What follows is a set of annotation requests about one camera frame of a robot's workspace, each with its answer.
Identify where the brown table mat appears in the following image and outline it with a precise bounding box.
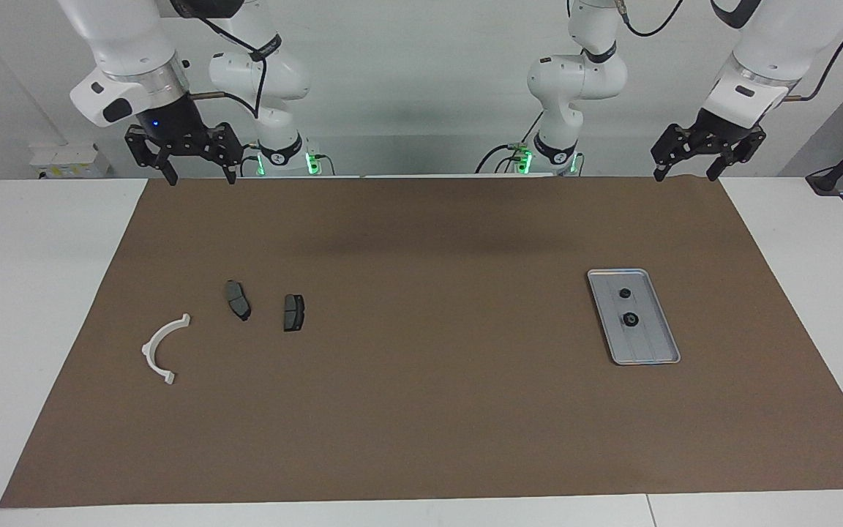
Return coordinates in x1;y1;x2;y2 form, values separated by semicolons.
0;174;843;509

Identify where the black right base cable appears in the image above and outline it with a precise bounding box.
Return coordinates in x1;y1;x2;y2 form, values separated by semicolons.
240;143;334;177

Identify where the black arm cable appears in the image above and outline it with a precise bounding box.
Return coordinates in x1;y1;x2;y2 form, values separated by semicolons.
173;0;270;119
615;0;843;102

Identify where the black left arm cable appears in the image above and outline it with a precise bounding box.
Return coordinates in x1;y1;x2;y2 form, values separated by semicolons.
615;0;843;102

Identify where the black left base cable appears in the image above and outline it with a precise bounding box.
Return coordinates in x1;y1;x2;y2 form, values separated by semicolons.
476;110;544;175

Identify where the white curved plastic bracket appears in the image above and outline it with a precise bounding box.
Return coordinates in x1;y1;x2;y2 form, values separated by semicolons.
141;313;192;386

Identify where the silver metal tray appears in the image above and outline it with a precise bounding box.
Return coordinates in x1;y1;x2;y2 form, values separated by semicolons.
587;269;681;366

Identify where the dark grey angled brake pad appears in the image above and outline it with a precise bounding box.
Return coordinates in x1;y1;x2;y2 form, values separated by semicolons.
225;280;252;322

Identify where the black base cable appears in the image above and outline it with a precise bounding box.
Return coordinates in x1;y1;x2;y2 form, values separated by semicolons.
476;110;544;175
240;143;334;177

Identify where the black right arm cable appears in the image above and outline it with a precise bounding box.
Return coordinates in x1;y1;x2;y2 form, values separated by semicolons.
173;0;270;119

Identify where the white wall box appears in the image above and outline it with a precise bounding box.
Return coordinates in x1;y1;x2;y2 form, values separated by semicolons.
30;143;111;179

